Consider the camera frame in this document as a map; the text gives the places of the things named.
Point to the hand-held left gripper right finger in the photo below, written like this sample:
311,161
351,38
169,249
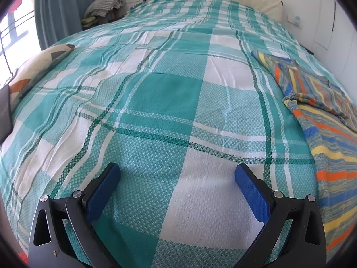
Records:
252,192

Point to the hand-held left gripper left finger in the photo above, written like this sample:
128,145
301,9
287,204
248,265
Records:
103,189

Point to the striped knit sweater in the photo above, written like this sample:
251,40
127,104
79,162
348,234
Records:
329,134

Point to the orange rug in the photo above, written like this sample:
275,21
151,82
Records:
23,258

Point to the teal plaid bedspread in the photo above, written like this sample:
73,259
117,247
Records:
167,89

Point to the black phone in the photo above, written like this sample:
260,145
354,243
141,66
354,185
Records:
5,109

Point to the patterned cream cushion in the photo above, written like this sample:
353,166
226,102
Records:
41,61

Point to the yellow green cloth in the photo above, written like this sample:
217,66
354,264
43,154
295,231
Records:
88,20

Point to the dark wooden chair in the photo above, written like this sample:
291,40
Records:
110,16

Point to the folded checked cloth pile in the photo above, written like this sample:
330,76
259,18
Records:
107,2

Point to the window railing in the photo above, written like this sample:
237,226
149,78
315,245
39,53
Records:
16,23

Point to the teal curtain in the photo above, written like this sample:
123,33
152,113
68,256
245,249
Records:
61,5

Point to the white wardrobe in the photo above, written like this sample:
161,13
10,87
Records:
334,19

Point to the white wall socket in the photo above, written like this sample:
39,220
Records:
295,21

